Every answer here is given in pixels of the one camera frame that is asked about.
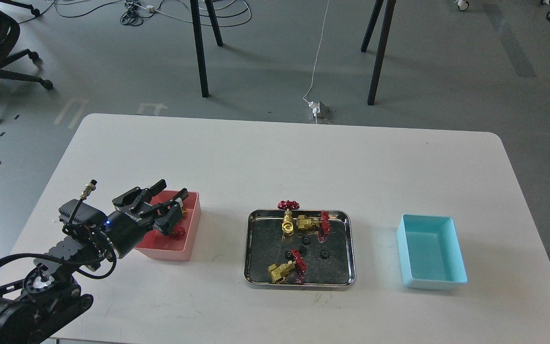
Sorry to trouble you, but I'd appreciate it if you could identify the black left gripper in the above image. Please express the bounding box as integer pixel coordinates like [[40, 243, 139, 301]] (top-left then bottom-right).
[[105, 179, 189, 258]]

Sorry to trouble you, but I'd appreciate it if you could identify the brass valve red handwheel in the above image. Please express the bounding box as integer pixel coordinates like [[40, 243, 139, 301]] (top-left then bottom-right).
[[277, 200, 300, 237], [170, 205, 187, 237]]

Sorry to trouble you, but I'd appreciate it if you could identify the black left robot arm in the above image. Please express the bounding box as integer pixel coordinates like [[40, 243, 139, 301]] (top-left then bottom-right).
[[0, 179, 189, 344]]

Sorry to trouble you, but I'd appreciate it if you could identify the pink plastic box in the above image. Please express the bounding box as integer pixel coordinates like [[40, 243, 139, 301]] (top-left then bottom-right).
[[135, 191, 201, 261]]

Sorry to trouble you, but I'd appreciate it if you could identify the upright brass valve red handwheel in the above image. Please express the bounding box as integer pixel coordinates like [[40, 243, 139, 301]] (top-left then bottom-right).
[[277, 200, 300, 237]]

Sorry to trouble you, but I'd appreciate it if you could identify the brass valve lying bottom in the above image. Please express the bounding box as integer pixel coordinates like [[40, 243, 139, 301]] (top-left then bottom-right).
[[267, 249, 307, 284]]

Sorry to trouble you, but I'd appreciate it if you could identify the brass valve lying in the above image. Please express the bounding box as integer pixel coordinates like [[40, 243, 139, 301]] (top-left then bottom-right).
[[296, 211, 330, 239], [267, 249, 307, 284]]

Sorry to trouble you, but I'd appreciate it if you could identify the brass valve lying top right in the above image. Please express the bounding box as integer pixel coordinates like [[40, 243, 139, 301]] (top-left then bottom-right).
[[296, 211, 330, 239]]

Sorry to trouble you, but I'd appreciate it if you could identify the blue plastic box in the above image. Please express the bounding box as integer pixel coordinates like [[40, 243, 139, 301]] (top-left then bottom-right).
[[396, 214, 468, 290]]

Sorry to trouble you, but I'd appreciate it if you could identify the stainless steel tray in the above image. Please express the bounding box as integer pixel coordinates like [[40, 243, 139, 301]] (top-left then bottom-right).
[[244, 209, 356, 289]]

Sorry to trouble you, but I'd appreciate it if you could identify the black table leg left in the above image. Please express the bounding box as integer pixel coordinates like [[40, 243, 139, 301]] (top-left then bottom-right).
[[190, 0, 223, 98]]

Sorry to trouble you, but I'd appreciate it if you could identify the black table leg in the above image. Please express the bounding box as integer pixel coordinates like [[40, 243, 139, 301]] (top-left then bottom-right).
[[360, 0, 396, 106], [190, 0, 223, 98]]

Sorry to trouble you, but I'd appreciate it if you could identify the black table leg right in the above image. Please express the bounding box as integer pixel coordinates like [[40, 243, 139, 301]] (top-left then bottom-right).
[[360, 0, 396, 106]]

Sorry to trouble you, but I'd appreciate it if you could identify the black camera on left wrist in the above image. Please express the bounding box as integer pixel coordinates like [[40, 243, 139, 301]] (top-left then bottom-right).
[[58, 199, 107, 235]]

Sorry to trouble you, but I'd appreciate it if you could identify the bundle of floor cables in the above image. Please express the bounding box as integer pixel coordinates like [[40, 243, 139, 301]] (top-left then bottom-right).
[[32, 0, 252, 28]]

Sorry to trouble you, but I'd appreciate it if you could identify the white cable on floor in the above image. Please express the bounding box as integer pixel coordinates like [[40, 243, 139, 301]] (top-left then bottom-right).
[[302, 0, 330, 103]]

